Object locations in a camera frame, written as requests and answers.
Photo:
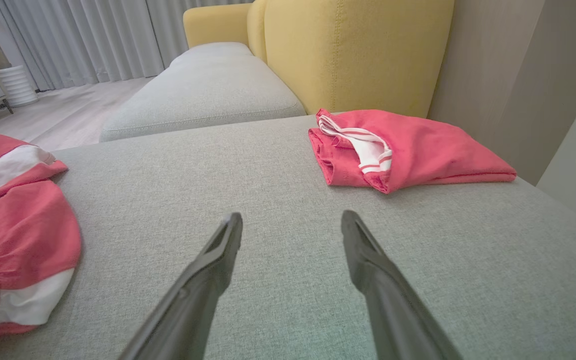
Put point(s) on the small grey sofa cushion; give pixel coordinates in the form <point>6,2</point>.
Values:
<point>203,90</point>

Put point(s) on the red and white shorts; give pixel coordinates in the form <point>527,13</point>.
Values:
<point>23,235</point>

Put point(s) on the red basketball jersey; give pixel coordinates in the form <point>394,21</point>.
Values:
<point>433,150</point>

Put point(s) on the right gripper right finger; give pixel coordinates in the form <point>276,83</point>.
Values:
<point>398,320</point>

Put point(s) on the light grey curtain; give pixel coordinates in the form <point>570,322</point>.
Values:
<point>93,35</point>

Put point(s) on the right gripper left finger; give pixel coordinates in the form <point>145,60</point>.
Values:
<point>188,310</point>

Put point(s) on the yellow sofa armrest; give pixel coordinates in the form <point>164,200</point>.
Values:
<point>218,25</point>

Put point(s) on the yellow sofa backrest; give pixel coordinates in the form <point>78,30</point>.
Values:
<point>358,55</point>

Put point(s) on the large grey sofa cushion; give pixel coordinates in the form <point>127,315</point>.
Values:
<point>268,175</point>

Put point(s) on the white ribbed pot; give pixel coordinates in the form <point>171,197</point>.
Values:
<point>17,86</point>

